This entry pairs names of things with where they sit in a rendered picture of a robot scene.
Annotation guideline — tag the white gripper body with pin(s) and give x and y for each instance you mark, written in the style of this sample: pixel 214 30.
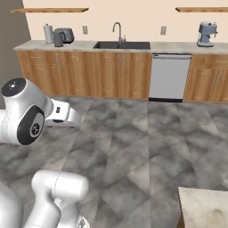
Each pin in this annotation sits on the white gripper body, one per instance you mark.
pixel 72 116

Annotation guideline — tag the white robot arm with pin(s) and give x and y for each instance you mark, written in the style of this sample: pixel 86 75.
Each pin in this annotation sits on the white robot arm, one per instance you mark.
pixel 17 118

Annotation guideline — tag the silver dishwasher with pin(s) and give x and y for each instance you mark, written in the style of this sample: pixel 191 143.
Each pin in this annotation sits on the silver dishwasher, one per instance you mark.
pixel 169 77

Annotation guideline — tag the long wooden cupboard run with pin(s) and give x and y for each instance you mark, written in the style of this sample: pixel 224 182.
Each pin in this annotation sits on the long wooden cupboard run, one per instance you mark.
pixel 86 74

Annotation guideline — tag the dark grey kettle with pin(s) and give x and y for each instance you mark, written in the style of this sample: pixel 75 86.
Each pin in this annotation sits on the dark grey kettle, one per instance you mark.
pixel 58 39

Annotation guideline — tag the dark grey toaster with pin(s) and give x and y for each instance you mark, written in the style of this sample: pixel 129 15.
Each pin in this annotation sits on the dark grey toaster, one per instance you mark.
pixel 68 35

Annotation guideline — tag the white paper towel roll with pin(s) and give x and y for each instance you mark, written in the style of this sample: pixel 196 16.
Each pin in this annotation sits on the white paper towel roll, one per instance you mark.
pixel 48 34

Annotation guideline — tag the dark sink basin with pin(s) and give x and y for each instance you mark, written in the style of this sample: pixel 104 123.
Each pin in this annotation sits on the dark sink basin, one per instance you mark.
pixel 121 45

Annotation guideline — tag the grey curved tap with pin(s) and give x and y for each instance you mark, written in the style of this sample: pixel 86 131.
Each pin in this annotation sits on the grey curved tap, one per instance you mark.
pixel 118 29

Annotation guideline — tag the short wooden cupboard run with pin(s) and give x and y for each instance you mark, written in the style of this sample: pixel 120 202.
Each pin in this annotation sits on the short wooden cupboard run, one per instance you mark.
pixel 207 78

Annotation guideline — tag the blue-grey coffee machine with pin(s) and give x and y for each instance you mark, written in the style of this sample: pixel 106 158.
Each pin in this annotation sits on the blue-grey coffee machine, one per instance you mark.
pixel 206 34

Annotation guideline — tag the grey wall socket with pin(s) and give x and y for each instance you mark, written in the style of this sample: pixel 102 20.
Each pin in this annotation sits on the grey wall socket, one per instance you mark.
pixel 163 30
pixel 85 29

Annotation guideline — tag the wooden wall shelf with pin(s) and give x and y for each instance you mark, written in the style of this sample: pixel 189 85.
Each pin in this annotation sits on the wooden wall shelf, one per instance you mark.
pixel 50 10
pixel 201 9

